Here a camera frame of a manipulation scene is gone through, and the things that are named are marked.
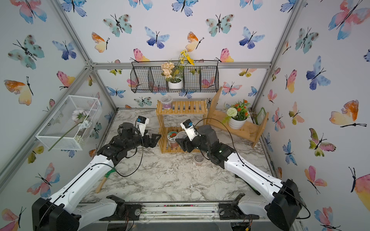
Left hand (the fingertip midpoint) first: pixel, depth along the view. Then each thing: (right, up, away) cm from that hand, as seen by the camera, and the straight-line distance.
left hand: (154, 131), depth 78 cm
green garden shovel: (+55, -32, -1) cm, 64 cm away
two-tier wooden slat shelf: (+16, +10, +4) cm, 19 cm away
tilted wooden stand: (+61, -1, +20) cm, 64 cm away
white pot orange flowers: (+48, +9, +12) cm, 51 cm away
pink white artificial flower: (-36, +8, -4) cm, 37 cm away
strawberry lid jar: (+8, -8, +13) cm, 17 cm away
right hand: (+15, -1, -6) cm, 16 cm away
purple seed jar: (+7, +16, 0) cm, 18 cm away
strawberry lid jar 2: (+15, -1, -6) cm, 16 cm away
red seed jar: (+24, -17, +9) cm, 31 cm away
